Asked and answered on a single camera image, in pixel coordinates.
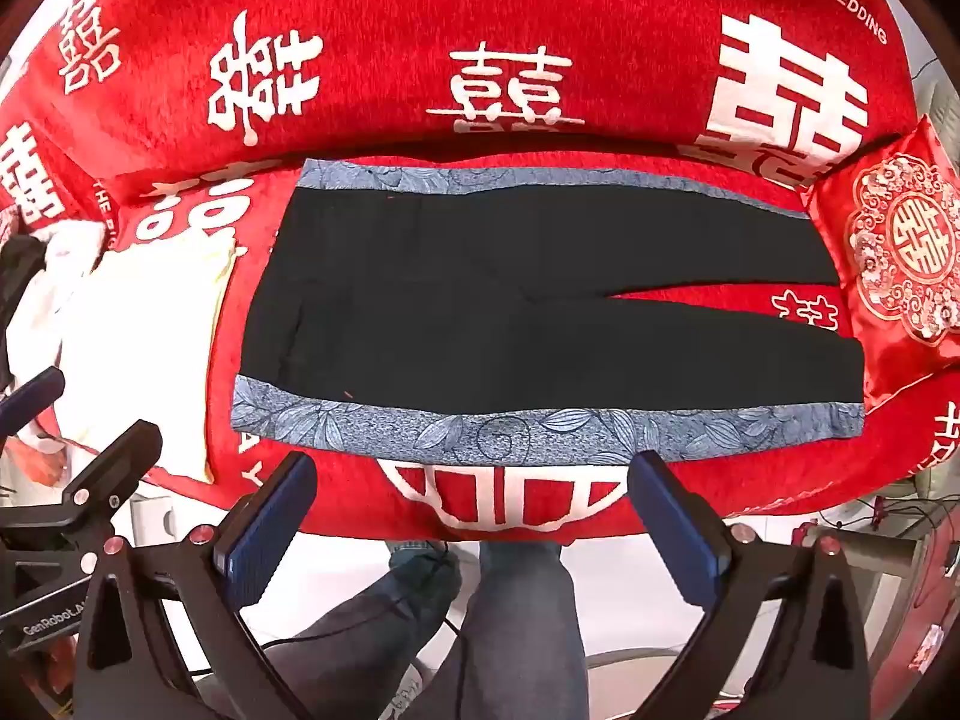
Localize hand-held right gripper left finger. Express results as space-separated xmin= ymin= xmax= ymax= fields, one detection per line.
xmin=73 ymin=452 xmax=318 ymax=720

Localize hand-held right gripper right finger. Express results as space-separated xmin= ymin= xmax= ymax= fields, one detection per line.
xmin=627 ymin=452 xmax=875 ymax=720

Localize white shoe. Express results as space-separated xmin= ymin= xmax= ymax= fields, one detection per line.
xmin=390 ymin=660 xmax=426 ymax=720

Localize red embroidered cushion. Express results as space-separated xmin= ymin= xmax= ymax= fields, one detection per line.
xmin=802 ymin=114 xmax=960 ymax=410

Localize orange cloth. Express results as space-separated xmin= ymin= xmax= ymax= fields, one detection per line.
xmin=0 ymin=427 xmax=70 ymax=497

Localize person's right leg in jeans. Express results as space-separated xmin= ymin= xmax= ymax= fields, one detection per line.
xmin=427 ymin=540 xmax=591 ymax=720

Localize grey box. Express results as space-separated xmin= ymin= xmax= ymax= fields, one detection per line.
xmin=795 ymin=521 xmax=931 ymax=661

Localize person's left leg in jeans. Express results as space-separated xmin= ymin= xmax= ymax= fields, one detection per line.
xmin=262 ymin=540 xmax=462 ymax=720

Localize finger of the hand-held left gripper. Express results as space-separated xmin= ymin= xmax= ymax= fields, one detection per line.
xmin=0 ymin=420 xmax=164 ymax=556
xmin=0 ymin=366 xmax=67 ymax=432

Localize dark cloth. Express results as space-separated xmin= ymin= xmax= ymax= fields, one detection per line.
xmin=0 ymin=234 xmax=47 ymax=385

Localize person's legs in jeans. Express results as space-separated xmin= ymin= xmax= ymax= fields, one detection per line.
xmin=187 ymin=540 xmax=467 ymax=680

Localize white fluffy cloth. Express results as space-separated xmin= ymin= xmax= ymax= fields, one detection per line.
xmin=6 ymin=221 xmax=110 ymax=391

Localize person's leg in jeans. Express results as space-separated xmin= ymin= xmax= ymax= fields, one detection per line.
xmin=262 ymin=540 xmax=462 ymax=720
xmin=427 ymin=540 xmax=591 ymax=720

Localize red printed blanket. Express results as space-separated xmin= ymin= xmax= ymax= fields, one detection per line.
xmin=0 ymin=0 xmax=960 ymax=545

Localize tangle of cables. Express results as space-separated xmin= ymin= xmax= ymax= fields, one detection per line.
xmin=817 ymin=476 xmax=960 ymax=541

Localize black pants with blue-grey stripes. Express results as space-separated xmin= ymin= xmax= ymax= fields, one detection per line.
xmin=230 ymin=157 xmax=867 ymax=466

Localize cream cloth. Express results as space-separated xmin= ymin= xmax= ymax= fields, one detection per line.
xmin=56 ymin=229 xmax=248 ymax=485

